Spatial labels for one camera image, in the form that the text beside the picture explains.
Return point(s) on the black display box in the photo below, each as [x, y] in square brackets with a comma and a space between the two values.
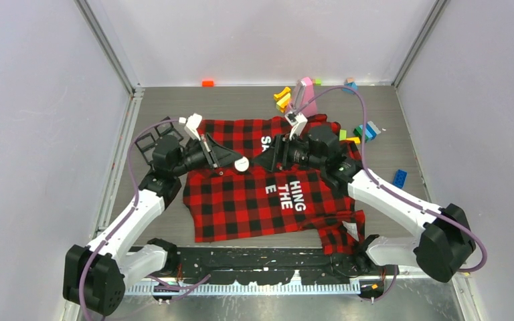
[145, 144]
[166, 127]

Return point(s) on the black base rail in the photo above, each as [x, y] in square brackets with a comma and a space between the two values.
[269, 266]

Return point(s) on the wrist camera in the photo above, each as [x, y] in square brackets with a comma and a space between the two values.
[191, 126]
[298, 121]

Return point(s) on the stacked colourful bricks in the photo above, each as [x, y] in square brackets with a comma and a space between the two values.
[371, 131]

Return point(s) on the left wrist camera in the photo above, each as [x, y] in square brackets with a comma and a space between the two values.
[191, 126]

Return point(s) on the blue lego brick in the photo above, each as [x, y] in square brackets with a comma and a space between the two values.
[399, 179]

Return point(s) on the pink metronome box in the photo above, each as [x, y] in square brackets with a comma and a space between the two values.
[300, 95]

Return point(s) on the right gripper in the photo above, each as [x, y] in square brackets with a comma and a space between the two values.
[278, 154]

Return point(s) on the orange block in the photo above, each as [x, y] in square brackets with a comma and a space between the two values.
[208, 83]

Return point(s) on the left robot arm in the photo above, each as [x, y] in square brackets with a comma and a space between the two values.
[97, 275]

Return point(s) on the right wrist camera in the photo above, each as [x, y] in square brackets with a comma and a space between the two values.
[298, 121]

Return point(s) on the yellow toy blocks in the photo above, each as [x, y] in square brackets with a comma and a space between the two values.
[282, 99]

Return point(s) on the blue wooden block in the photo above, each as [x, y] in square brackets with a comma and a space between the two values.
[350, 86]

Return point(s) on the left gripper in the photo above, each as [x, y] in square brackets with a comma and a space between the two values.
[217, 155]

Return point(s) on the red black plaid shirt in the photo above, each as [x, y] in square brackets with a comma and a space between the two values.
[227, 204]

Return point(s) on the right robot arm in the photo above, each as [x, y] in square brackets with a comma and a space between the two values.
[441, 240]

